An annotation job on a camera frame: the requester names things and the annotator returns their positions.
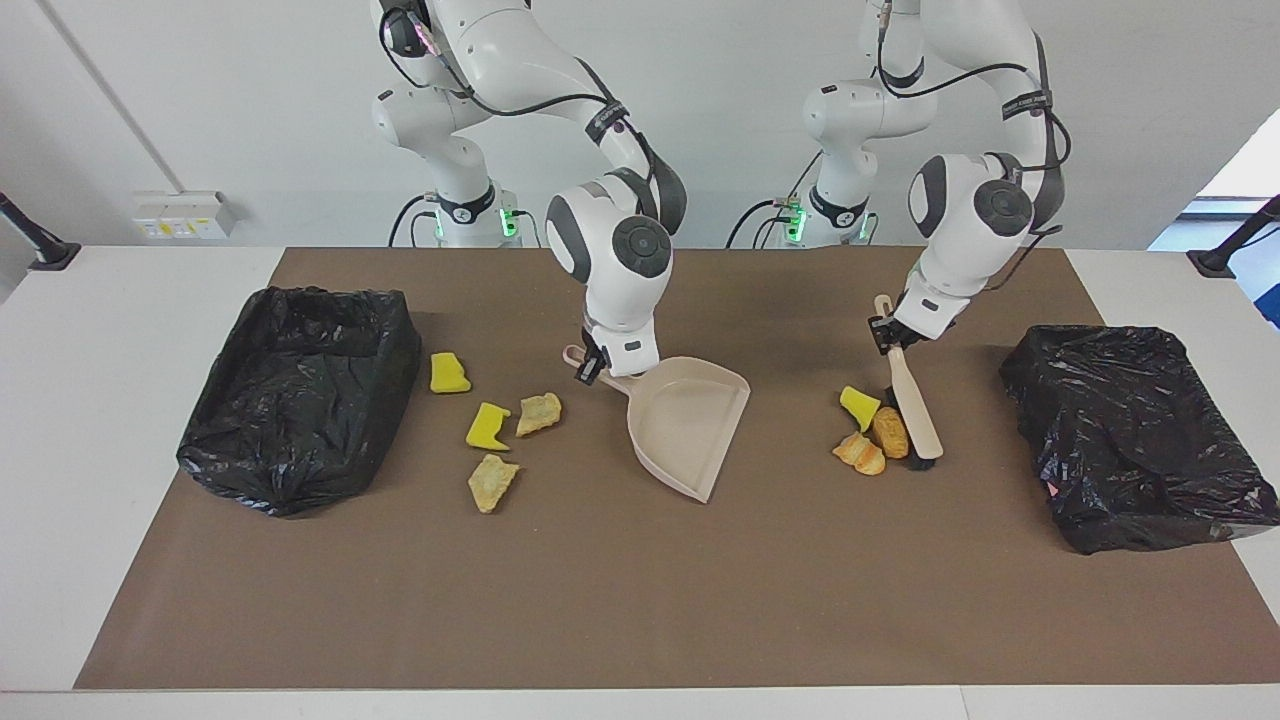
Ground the beige bread chunk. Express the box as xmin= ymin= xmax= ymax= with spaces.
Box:
xmin=515 ymin=392 xmax=563 ymax=438
xmin=468 ymin=454 xmax=521 ymax=515

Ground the yellow sponge piece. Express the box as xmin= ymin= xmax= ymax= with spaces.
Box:
xmin=839 ymin=386 xmax=883 ymax=433
xmin=430 ymin=352 xmax=473 ymax=395
xmin=465 ymin=402 xmax=513 ymax=452

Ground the beige brush with black bristles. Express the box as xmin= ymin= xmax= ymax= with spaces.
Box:
xmin=873 ymin=293 xmax=944 ymax=473

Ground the beige plastic dustpan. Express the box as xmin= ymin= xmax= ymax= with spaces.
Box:
xmin=563 ymin=345 xmax=752 ymax=504

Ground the brown bread roll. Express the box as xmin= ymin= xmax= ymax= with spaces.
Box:
xmin=872 ymin=406 xmax=910 ymax=460

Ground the orange striped bread piece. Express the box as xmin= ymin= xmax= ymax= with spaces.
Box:
xmin=832 ymin=431 xmax=887 ymax=477

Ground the black bag lined bin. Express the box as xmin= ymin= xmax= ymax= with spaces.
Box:
xmin=999 ymin=324 xmax=1280 ymax=556
xmin=177 ymin=286 xmax=423 ymax=518

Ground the brown table mat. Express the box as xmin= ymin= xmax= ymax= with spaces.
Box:
xmin=75 ymin=247 xmax=1280 ymax=691

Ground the bright window opening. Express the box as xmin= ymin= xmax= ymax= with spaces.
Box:
xmin=1148 ymin=135 xmax=1280 ymax=331

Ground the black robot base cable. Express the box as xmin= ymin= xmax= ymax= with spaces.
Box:
xmin=725 ymin=195 xmax=801 ymax=249
xmin=388 ymin=193 xmax=441 ymax=248

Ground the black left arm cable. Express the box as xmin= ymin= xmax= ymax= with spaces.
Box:
xmin=876 ymin=0 xmax=1073 ymax=291

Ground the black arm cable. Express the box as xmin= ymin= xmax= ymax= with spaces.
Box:
xmin=876 ymin=0 xmax=1073 ymax=291
xmin=378 ymin=8 xmax=669 ymax=216

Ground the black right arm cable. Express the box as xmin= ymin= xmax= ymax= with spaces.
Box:
xmin=378 ymin=8 xmax=669 ymax=216

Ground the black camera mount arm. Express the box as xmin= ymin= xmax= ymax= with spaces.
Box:
xmin=0 ymin=192 xmax=81 ymax=271
xmin=1187 ymin=195 xmax=1280 ymax=279

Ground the white wall socket box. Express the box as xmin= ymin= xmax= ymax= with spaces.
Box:
xmin=133 ymin=191 xmax=237 ymax=241

